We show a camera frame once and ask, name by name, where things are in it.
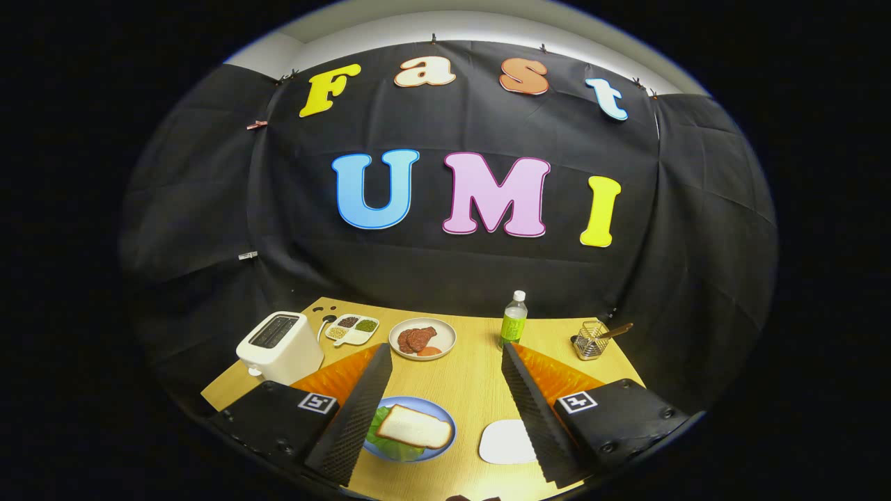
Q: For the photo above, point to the red tomato slice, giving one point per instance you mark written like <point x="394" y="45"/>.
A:
<point x="429" y="351"/>

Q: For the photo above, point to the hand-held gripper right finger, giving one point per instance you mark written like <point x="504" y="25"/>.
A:
<point x="536" y="424"/>

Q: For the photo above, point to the white toaster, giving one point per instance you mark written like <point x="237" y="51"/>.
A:
<point x="285" y="358"/>

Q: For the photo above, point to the black backdrop cloth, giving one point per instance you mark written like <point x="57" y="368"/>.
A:
<point x="452" y="271"/>

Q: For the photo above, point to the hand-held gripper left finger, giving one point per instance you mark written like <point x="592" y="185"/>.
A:
<point x="351" y="417"/>

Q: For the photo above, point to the brown meat slice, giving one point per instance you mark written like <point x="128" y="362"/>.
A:
<point x="405" y="341"/>
<point x="423" y="337"/>

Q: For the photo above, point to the white divided dish with beans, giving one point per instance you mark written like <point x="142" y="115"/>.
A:
<point x="351" y="337"/>

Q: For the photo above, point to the blue plate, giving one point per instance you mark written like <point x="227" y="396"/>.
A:
<point x="411" y="401"/>

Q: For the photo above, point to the bread slice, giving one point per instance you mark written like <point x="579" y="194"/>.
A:
<point x="414" y="426"/>

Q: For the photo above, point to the small white flat plate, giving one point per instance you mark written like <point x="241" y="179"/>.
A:
<point x="505" y="442"/>

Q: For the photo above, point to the green label plastic bottle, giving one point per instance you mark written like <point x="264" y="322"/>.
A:
<point x="513" y="327"/>

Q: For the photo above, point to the green lettuce leaf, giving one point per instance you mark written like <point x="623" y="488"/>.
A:
<point x="390" y="449"/>

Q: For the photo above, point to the round white plate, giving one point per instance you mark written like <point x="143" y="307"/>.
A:
<point x="447" y="334"/>

